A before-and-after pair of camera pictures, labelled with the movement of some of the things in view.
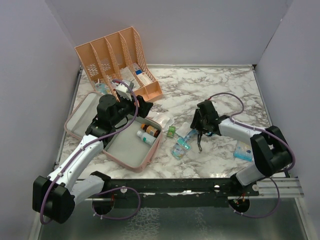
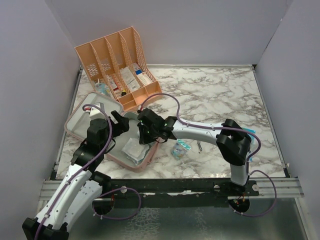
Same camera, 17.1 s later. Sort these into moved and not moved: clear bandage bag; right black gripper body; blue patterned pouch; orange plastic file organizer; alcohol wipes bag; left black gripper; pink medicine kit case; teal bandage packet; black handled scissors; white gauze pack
Moved: alcohol wipes bag; right black gripper body; white gauze pack; left black gripper
Not moved: pink medicine kit case; clear bandage bag; teal bandage packet; black handled scissors; blue patterned pouch; orange plastic file organizer
